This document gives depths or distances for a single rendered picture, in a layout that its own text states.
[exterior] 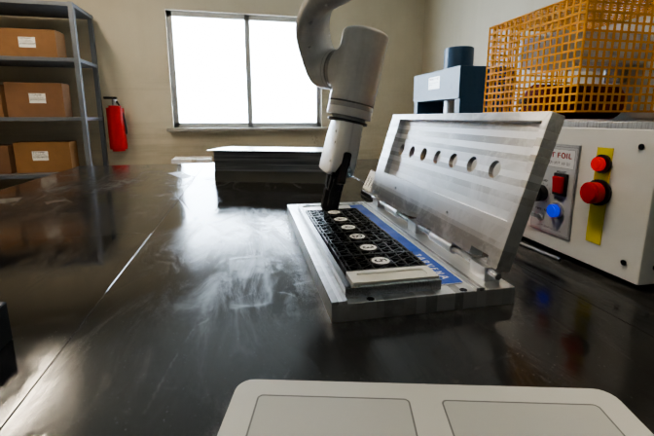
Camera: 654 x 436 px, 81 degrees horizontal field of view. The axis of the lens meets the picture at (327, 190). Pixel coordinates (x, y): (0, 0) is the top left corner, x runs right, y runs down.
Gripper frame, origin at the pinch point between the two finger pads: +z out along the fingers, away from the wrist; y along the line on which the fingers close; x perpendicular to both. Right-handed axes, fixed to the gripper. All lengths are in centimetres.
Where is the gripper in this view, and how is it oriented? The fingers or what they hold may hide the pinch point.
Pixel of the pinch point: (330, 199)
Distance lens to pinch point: 73.4
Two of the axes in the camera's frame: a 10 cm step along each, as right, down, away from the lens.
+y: 2.0, 1.8, -9.6
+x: 9.6, 1.7, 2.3
